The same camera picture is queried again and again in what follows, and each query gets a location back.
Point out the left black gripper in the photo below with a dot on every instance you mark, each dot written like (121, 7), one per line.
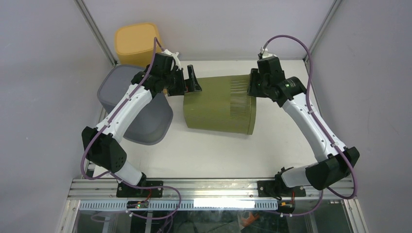
(189, 85)

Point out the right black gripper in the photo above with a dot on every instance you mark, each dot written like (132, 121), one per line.
(251, 90)

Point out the green mesh waste basket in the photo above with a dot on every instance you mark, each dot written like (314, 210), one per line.
(223, 105)

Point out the grey mesh waste basket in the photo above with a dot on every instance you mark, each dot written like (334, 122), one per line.
(152, 123)

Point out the yellow mesh waste basket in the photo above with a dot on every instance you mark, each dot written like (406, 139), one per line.
(134, 44)

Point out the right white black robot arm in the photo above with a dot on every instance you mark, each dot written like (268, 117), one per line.
(334, 158)

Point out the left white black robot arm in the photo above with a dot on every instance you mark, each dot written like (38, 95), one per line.
(102, 143)

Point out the orange object under table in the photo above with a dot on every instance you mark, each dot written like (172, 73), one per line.
(247, 218)

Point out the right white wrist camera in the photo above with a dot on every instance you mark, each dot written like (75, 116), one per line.
(263, 54)

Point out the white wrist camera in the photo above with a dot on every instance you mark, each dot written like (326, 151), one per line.
(263, 54)
(174, 55)

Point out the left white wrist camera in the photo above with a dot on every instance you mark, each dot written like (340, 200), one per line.
(174, 55)

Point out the left aluminium frame post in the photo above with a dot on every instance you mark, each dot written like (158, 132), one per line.
(96, 32)

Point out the aluminium frame post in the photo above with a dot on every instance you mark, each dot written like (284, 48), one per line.
(96, 32)
(326, 21)

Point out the right aluminium frame post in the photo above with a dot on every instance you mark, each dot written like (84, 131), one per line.
(326, 21)

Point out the white slotted cable duct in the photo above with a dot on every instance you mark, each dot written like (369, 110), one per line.
(206, 204)

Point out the aluminium mounting rail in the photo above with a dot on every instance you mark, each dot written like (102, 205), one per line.
(106, 189)

